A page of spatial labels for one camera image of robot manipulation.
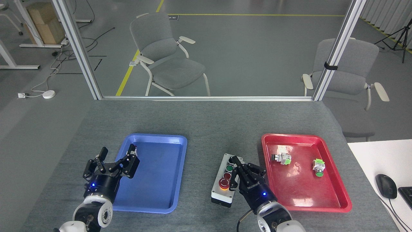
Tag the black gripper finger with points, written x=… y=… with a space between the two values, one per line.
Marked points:
x=242 y=175
x=98 y=164
x=127 y=166
x=257 y=172

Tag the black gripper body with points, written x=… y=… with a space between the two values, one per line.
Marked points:
x=101 y=187
x=257 y=193

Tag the grey four-button control box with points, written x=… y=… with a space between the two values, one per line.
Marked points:
x=220 y=193

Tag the brown cardboard box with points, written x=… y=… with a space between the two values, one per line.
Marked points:
x=48 y=25

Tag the blue plastic tray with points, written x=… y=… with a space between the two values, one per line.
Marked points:
x=157 y=174

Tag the red plastic tray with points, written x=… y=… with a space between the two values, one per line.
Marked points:
x=305 y=187

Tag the white round floor device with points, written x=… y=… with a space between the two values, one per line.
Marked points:
x=49 y=94

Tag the white floor socket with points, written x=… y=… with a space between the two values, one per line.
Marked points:
x=22 y=95

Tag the grey chair with angled armrests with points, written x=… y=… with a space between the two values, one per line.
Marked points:
x=175 y=69

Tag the white side desk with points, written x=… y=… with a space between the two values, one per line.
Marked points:
x=379 y=158

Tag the black computer mouse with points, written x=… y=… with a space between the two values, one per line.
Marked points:
x=386 y=186

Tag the grey chair with wide backrest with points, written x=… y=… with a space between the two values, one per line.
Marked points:
x=351 y=77

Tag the black keyboard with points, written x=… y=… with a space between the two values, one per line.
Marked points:
x=407 y=195

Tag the black tripod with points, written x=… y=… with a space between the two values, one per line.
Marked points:
x=404 y=38

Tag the black knob selector switch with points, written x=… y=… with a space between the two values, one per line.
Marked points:
x=281 y=158

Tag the green push button switch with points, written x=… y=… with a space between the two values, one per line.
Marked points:
x=318 y=167

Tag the silver aluminium post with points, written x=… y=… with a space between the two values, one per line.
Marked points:
x=80 y=51

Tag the white desk frame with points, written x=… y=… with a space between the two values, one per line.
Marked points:
x=29 y=22

